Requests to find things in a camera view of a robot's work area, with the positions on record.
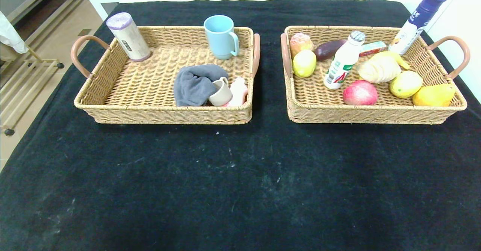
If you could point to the white milk bottle green label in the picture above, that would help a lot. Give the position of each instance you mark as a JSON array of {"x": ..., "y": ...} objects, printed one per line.
[{"x": 344, "y": 62}]

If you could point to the grey metal shelf frame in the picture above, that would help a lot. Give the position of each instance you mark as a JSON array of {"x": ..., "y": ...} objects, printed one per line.
[{"x": 26, "y": 1}]

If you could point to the light blue mug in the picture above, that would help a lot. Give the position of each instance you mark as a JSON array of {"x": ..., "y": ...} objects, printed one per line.
[{"x": 220, "y": 37}]

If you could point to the dark purple eggplant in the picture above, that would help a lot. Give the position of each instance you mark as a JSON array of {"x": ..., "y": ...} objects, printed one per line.
[{"x": 328, "y": 49}]

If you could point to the cream folding rack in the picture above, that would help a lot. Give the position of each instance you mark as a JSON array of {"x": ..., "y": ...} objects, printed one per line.
[{"x": 41, "y": 61}]

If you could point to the yellow banana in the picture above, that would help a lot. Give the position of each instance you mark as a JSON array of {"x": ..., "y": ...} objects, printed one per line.
[{"x": 394, "y": 57}]

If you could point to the small cream espresso cup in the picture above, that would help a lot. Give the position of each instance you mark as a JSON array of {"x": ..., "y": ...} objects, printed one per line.
[{"x": 221, "y": 95}]

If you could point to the grey towel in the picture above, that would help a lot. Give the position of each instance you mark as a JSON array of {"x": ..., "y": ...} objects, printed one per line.
[{"x": 195, "y": 85}]

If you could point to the orange pink peach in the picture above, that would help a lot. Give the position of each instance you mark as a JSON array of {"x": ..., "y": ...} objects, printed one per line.
[{"x": 300, "y": 43}]

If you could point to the cream canister purple lid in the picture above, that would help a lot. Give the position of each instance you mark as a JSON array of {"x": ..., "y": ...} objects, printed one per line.
[{"x": 129, "y": 37}]

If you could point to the red apple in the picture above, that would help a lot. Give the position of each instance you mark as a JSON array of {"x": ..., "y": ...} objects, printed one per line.
[{"x": 360, "y": 93}]

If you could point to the orange yellow mango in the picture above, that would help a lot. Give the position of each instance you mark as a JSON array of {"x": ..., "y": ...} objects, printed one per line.
[{"x": 434, "y": 96}]

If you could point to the pale pink object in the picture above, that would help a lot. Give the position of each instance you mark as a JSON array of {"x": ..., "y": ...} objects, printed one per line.
[{"x": 239, "y": 92}]

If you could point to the wicker basket holding household items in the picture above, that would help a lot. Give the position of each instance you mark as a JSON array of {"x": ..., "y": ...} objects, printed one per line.
[{"x": 150, "y": 82}]

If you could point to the white bottle purple cap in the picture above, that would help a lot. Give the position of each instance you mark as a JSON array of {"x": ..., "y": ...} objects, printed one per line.
[{"x": 417, "y": 22}]

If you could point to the brass floor socket plate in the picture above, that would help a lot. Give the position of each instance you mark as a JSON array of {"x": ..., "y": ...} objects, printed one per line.
[{"x": 84, "y": 32}]

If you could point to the red green snack pack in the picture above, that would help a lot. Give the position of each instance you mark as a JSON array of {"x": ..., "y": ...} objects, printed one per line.
[{"x": 374, "y": 49}]

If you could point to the black table cloth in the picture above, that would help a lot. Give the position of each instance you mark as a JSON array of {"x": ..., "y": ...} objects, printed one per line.
[{"x": 244, "y": 176}]

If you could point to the wicker basket holding food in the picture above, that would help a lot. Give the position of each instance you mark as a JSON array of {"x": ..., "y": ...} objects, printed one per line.
[{"x": 308, "y": 100}]

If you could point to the striped bread loaf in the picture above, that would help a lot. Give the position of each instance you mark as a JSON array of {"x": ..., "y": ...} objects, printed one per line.
[{"x": 379, "y": 70}]

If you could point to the yellow lemon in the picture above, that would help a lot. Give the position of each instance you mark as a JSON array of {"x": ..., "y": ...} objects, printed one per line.
[
  {"x": 406, "y": 84},
  {"x": 304, "y": 64}
]

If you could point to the white hanging cloth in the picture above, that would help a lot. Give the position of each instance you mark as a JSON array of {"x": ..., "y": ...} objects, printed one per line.
[{"x": 9, "y": 37}]

